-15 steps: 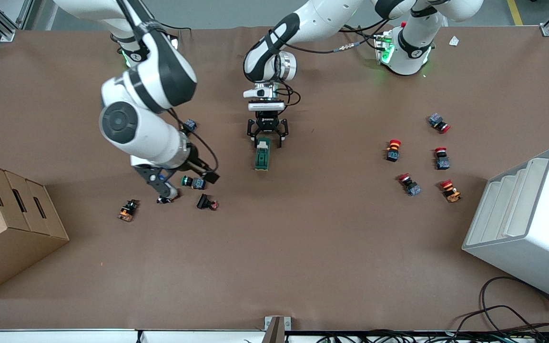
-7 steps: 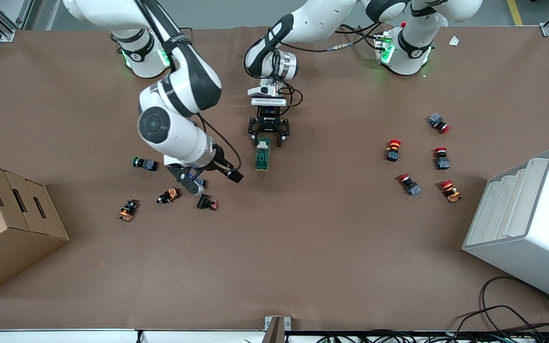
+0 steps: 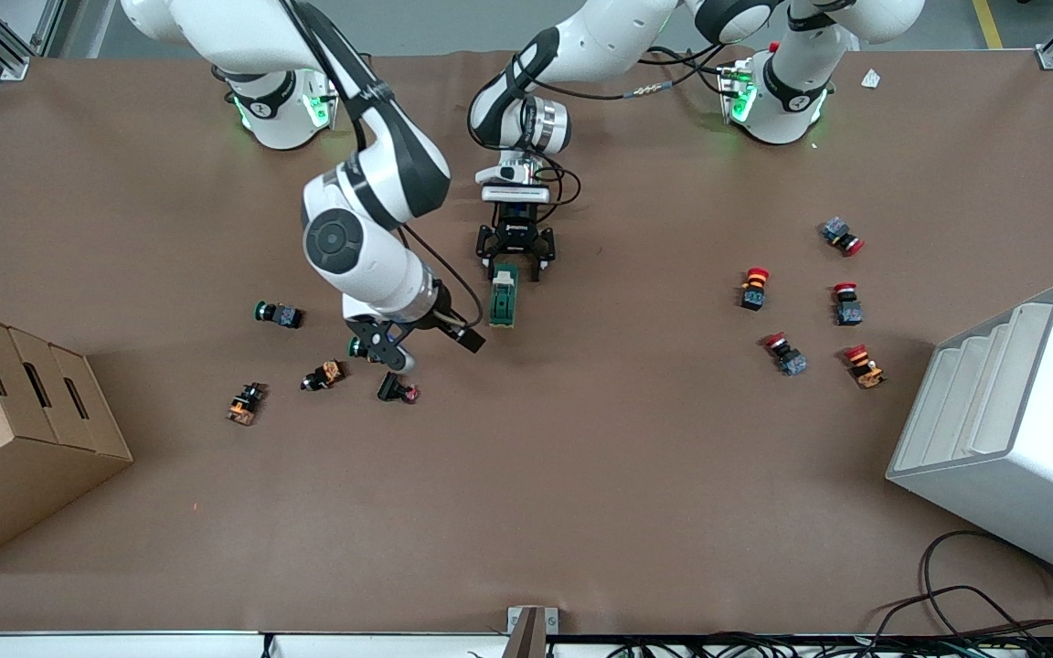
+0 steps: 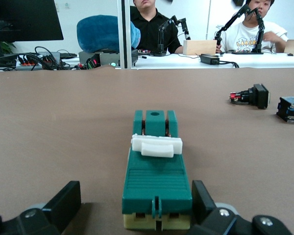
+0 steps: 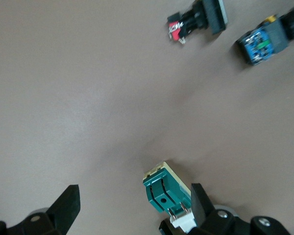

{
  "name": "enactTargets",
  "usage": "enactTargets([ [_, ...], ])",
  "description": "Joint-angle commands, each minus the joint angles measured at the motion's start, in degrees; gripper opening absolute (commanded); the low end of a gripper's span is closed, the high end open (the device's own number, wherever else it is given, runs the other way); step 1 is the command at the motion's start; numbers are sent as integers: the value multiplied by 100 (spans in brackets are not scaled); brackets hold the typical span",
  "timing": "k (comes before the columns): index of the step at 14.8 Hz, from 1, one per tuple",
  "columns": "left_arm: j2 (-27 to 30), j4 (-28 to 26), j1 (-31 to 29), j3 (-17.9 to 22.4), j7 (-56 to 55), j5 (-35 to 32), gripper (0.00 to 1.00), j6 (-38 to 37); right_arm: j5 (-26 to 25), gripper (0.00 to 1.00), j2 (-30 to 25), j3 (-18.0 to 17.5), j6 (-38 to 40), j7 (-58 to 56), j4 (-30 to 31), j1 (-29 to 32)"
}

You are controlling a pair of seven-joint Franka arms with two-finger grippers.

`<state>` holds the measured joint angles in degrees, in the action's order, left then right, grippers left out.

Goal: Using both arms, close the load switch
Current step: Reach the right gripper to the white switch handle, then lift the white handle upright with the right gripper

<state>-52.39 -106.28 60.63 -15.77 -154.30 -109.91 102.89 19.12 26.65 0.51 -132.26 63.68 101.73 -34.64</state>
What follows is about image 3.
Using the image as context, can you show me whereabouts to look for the green load switch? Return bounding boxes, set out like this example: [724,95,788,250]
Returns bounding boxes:
[488,263,522,329]

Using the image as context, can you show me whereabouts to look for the brown paper table cover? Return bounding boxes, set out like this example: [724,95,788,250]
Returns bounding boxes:
[0,48,1053,636]

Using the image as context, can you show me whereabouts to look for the red yellow emergency button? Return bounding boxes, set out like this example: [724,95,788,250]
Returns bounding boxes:
[739,267,771,312]

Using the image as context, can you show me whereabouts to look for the red orange emergency button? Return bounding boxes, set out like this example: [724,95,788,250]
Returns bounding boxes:
[844,344,886,390]

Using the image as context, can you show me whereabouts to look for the brown cardboard box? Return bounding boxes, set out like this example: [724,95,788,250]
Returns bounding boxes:
[0,305,134,575]

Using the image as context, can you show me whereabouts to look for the white slotted rack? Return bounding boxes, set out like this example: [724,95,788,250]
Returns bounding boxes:
[886,282,1053,588]

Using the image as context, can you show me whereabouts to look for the black switch with red tip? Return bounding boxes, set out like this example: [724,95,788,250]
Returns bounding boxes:
[377,371,420,404]

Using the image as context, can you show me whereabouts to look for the black orange selector switch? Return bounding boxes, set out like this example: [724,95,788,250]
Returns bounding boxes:
[226,383,267,426]
[301,360,346,392]

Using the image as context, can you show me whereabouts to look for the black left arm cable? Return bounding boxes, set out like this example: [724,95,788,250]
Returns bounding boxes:
[526,46,738,213]

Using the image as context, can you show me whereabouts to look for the black base cable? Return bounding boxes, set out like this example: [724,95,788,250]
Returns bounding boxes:
[641,46,730,92]

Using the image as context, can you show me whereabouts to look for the grey metal bracket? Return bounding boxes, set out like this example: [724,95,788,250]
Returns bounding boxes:
[507,606,559,658]

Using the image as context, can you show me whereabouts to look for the black cable bundle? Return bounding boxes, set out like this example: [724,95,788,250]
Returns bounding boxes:
[609,631,1053,658]

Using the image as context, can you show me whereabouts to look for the black looped cable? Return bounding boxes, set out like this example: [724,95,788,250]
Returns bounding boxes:
[865,530,1053,658]

